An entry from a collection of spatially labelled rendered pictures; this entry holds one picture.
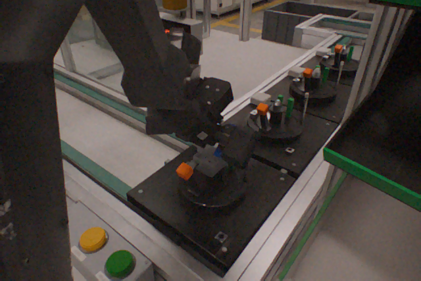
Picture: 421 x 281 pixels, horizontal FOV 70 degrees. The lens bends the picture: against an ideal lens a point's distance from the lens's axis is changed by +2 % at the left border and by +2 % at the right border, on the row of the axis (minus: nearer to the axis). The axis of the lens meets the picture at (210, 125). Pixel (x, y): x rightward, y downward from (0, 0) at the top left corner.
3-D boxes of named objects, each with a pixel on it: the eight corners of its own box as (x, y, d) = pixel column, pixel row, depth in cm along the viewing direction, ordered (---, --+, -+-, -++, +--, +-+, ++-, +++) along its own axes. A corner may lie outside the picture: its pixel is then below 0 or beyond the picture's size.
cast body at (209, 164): (211, 178, 53) (212, 147, 49) (193, 168, 55) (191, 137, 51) (237, 154, 58) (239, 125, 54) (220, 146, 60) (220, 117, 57)
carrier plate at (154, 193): (227, 274, 46) (227, 266, 45) (127, 200, 58) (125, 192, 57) (294, 185, 62) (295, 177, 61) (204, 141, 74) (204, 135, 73)
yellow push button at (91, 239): (91, 259, 48) (88, 251, 47) (77, 245, 50) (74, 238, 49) (112, 241, 51) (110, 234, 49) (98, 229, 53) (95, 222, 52)
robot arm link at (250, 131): (225, 158, 38) (247, 116, 39) (129, 112, 47) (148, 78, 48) (245, 171, 45) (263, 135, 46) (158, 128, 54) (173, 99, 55)
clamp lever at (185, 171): (196, 196, 53) (183, 176, 47) (188, 191, 54) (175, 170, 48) (208, 180, 54) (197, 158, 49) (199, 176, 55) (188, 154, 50)
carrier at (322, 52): (363, 95, 95) (375, 56, 88) (292, 75, 107) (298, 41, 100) (382, 70, 111) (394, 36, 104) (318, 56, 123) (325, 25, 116)
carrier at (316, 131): (297, 181, 63) (308, 132, 56) (208, 139, 75) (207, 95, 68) (336, 129, 79) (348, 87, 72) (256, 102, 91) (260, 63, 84)
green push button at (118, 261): (118, 286, 44) (116, 279, 43) (102, 270, 46) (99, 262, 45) (139, 266, 47) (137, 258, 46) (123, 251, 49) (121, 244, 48)
